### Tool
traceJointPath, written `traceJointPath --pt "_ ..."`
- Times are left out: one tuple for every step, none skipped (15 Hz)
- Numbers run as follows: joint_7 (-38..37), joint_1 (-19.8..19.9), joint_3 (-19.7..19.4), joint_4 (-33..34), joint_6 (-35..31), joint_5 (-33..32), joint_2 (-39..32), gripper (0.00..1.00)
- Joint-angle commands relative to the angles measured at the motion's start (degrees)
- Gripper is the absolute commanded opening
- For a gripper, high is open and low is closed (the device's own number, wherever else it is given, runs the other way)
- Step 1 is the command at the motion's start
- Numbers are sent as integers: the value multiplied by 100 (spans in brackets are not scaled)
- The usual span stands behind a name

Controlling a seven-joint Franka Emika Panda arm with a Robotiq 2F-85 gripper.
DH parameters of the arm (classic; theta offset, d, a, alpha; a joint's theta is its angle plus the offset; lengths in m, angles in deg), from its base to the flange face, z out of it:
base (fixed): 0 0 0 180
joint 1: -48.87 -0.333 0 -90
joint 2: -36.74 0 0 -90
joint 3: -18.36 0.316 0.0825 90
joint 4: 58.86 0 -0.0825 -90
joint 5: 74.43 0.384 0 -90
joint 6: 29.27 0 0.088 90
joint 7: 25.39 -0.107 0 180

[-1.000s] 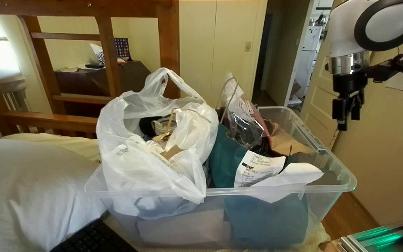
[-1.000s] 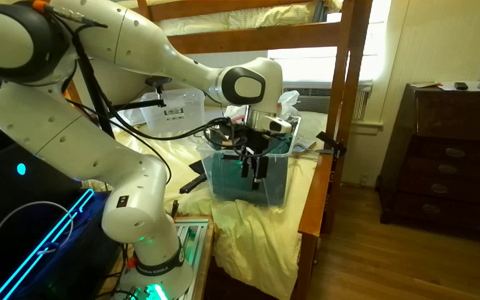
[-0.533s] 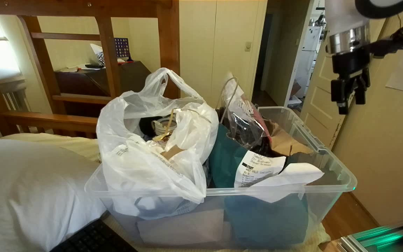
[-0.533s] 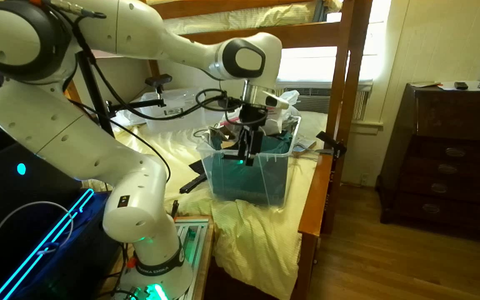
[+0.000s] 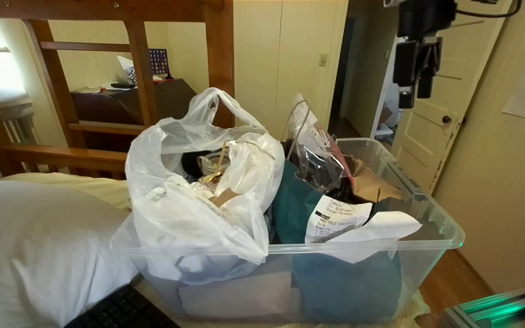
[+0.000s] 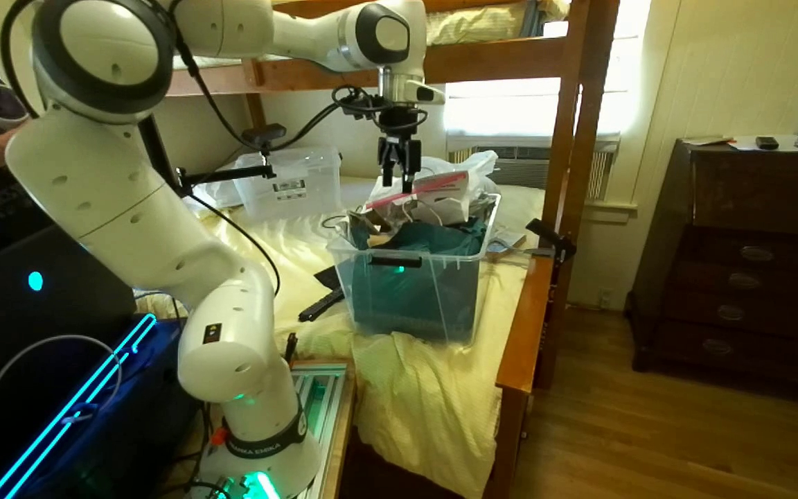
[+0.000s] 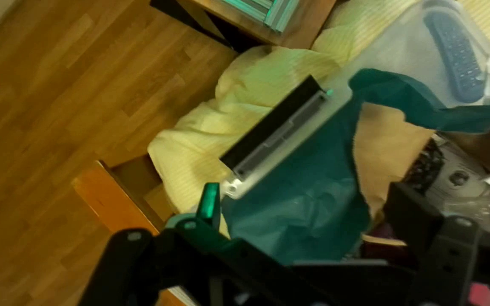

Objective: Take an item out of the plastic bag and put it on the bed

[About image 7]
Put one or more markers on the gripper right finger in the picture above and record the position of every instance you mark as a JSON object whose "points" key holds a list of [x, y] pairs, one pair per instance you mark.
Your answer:
{"points": [[449, 255]]}

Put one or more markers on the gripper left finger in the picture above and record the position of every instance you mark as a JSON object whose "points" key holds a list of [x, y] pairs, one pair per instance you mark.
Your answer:
{"points": [[194, 263]]}

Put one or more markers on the tan paper item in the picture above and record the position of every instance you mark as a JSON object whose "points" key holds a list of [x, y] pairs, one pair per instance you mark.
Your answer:
{"points": [[387, 153]]}

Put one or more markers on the yellow bed blanket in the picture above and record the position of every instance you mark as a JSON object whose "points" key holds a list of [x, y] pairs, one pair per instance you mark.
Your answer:
{"points": [[249, 89]]}

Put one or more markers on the clear plastic wrap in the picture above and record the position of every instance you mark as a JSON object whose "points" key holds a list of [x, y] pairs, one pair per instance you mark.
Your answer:
{"points": [[485, 208]]}

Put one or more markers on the black and white package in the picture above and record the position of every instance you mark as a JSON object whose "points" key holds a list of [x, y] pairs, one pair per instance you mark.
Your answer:
{"points": [[445, 170]]}

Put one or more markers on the dark grey remote control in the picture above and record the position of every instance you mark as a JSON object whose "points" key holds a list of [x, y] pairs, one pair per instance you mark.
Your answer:
{"points": [[455, 55]]}

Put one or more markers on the clear plastic storage box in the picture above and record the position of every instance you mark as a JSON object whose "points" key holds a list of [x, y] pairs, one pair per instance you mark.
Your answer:
{"points": [[398, 46]]}

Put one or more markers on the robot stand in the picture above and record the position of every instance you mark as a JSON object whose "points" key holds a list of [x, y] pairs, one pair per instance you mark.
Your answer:
{"points": [[270, 17]]}

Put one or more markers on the wooden bed frame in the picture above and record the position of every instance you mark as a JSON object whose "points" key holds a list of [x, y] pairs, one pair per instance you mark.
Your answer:
{"points": [[109, 195]]}

